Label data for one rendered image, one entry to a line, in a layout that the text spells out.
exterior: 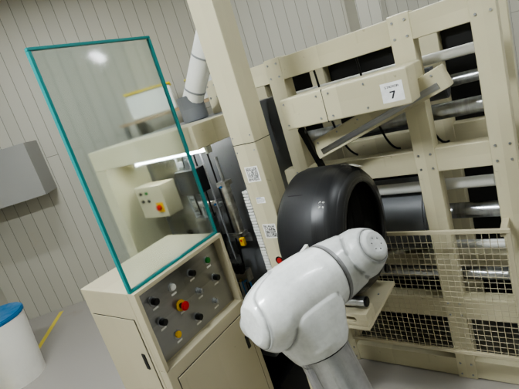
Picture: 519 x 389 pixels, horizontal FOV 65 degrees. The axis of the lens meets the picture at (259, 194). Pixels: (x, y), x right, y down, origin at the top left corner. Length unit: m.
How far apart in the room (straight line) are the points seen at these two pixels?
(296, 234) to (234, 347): 0.74
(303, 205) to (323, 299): 0.92
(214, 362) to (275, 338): 1.31
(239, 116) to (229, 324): 1.00
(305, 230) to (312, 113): 0.59
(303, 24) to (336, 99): 3.56
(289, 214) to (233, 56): 0.72
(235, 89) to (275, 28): 3.51
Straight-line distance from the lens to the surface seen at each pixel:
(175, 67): 5.12
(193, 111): 2.39
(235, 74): 1.81
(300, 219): 1.64
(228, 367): 2.12
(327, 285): 0.77
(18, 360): 4.42
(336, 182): 1.66
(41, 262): 5.72
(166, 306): 1.86
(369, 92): 1.82
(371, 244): 0.81
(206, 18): 1.87
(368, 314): 1.85
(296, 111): 1.98
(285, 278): 0.75
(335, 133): 2.07
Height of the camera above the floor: 1.87
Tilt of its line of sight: 14 degrees down
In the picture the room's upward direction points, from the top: 17 degrees counter-clockwise
